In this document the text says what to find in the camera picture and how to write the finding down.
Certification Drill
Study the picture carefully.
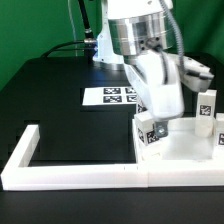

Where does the white AprilTag marker sheet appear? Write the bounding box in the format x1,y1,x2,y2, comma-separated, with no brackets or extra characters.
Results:
82,86,137,106

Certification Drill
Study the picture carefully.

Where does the white L-shaped obstacle fixture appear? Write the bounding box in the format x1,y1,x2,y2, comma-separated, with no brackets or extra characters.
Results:
1,125,224,191

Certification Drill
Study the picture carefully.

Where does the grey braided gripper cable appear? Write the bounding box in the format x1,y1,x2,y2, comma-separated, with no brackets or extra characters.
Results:
158,0,188,74

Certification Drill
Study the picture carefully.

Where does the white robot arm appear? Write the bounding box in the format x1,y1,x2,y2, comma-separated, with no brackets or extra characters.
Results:
93,0,213,137

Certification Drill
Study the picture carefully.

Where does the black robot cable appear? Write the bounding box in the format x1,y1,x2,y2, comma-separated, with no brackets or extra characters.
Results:
41,0,98,58

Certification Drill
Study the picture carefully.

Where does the thin white cable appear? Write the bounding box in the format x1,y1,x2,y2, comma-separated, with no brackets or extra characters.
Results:
67,0,78,57

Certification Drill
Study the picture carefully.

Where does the white square tabletop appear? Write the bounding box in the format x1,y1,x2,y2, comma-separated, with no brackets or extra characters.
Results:
132,117,224,163

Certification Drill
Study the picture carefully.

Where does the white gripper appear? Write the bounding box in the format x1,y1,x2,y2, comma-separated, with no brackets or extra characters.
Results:
124,51,214,138

